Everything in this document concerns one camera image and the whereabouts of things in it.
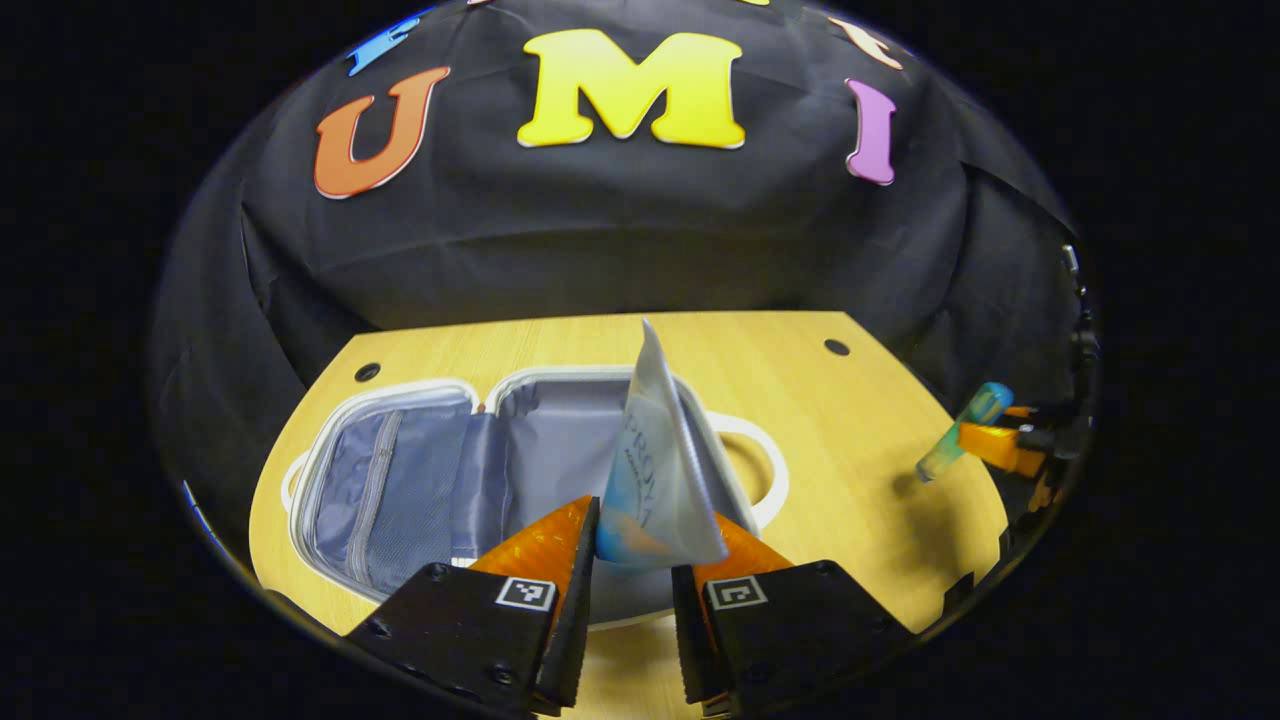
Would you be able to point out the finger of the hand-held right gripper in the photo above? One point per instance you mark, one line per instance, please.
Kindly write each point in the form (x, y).
(1025, 411)
(1000, 448)

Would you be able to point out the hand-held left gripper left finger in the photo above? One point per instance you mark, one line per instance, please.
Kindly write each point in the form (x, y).
(450, 635)

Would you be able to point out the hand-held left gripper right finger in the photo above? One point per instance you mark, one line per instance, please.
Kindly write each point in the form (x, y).
(800, 635)

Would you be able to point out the teal green skin care tube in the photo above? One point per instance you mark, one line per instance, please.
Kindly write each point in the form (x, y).
(960, 435)

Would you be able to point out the white suitcase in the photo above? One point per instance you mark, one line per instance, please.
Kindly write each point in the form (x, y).
(420, 480)

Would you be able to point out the silver blue skin care tube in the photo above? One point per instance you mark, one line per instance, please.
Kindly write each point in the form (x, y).
(660, 470)

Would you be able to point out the grey metal bar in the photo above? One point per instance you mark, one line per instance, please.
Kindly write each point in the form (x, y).
(1071, 262)

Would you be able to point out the black backdrop cloth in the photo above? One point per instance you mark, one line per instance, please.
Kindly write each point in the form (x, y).
(600, 230)

